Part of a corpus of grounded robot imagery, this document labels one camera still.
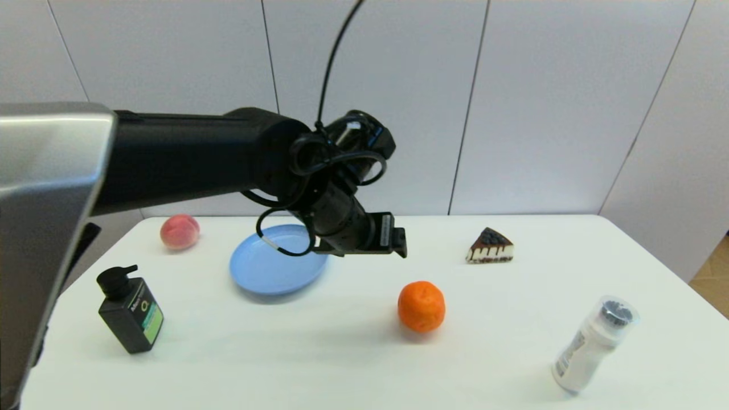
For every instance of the chocolate cake slice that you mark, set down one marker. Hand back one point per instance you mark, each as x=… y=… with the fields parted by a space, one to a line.
x=491 y=247

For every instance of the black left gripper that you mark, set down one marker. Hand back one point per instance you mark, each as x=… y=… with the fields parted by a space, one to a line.
x=386 y=234

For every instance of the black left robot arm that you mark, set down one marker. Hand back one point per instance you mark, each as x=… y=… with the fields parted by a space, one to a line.
x=199 y=156

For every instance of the silver robot body panel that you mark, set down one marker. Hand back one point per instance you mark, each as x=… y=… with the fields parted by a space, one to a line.
x=42 y=228

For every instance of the white bottle with clear cap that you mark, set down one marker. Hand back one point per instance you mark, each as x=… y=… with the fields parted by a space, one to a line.
x=592 y=344

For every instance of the orange fruit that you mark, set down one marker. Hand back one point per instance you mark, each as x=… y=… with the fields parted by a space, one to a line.
x=421 y=306

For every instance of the black pump bottle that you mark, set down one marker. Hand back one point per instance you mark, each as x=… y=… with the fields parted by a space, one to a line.
x=132 y=316

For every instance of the blue plate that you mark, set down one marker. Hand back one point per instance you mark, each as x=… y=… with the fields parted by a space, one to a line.
x=273 y=265

